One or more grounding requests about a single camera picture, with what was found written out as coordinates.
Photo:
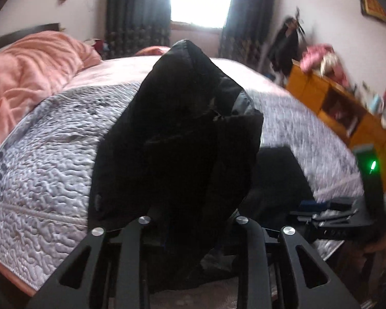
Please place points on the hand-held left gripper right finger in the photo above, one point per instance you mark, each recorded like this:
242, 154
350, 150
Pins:
255, 264

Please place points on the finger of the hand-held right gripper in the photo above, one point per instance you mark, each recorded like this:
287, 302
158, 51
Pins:
328, 219
318, 205

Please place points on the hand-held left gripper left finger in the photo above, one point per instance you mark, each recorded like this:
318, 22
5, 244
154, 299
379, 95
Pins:
132, 264

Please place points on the black quilted pants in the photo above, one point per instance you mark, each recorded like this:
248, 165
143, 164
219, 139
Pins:
180, 135

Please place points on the person's right hand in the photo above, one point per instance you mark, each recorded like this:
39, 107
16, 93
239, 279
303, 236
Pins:
384, 243

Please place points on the yellow wooden cabinet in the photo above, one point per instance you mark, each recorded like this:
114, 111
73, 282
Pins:
347, 112

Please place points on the grey quilted bedspread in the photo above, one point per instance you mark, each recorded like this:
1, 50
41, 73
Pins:
51, 154

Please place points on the pile of pink clothes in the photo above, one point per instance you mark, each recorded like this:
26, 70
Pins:
321, 59

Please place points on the dark coats on rack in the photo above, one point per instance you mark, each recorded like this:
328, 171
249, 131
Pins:
286, 45

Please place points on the pink bed sheet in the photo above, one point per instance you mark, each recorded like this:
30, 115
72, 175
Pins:
115, 70

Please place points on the dark patterned curtain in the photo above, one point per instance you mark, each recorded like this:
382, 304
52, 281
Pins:
136, 13
247, 19

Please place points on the red pillow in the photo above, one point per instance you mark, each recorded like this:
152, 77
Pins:
151, 50

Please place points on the pink fleece blanket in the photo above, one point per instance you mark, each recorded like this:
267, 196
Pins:
29, 74

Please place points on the window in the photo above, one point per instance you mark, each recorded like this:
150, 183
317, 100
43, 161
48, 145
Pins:
202, 0

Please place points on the dark wooden headboard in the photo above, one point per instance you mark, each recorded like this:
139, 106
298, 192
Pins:
22, 33

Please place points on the framed wall picture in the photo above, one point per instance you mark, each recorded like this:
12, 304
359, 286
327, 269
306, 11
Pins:
374, 6

